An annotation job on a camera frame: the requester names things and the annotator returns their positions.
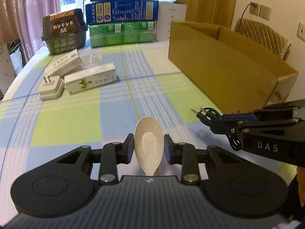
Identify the white carton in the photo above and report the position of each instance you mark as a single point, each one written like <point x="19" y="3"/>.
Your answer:
<point x="168" y="12"/>

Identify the wall power socket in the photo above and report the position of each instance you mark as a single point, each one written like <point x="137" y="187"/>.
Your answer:
<point x="260" y="10"/>

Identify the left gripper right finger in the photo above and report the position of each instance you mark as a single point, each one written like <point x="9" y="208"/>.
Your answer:
<point x="185" y="155"/>

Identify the brown cardboard box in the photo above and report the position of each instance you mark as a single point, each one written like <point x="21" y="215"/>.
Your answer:
<point x="236" y="73"/>

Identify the clear plastic tray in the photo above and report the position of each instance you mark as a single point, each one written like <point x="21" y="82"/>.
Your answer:
<point x="90" y="61"/>

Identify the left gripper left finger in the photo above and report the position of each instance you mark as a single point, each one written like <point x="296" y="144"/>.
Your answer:
<point x="113" y="154"/>

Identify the black food container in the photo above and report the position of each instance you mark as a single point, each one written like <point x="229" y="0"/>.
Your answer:
<point x="64" y="31"/>

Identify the wall data socket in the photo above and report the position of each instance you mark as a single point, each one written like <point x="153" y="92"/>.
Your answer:
<point x="301" y="31"/>

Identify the green shrink-wrapped cartons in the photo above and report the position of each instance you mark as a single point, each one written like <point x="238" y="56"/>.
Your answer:
<point x="113" y="34"/>

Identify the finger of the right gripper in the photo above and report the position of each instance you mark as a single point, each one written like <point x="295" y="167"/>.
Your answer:
<point x="225" y="126"/>
<point x="240" y="116"/>

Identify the checked pastel tablecloth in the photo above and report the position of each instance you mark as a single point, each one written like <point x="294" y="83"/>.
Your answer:
<point x="34" y="132"/>

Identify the pink curtain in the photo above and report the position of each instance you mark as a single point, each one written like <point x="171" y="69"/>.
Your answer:
<point x="22" y="19"/>

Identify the white power adapter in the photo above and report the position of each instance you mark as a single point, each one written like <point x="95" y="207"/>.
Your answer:
<point x="51" y="88"/>

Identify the white green tablet box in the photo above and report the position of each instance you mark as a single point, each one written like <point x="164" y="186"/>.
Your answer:
<point x="67" y="64"/>

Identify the blue carton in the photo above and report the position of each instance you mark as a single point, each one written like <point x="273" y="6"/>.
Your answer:
<point x="117" y="11"/>

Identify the speckled white spoon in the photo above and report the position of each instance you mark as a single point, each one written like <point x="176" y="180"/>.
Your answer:
<point x="149" y="144"/>

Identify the long white medicine box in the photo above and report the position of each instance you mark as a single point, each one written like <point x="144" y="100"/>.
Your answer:
<point x="90" y="78"/>

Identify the quilted brown chair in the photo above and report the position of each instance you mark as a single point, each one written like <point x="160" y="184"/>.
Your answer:
<point x="265" y="36"/>

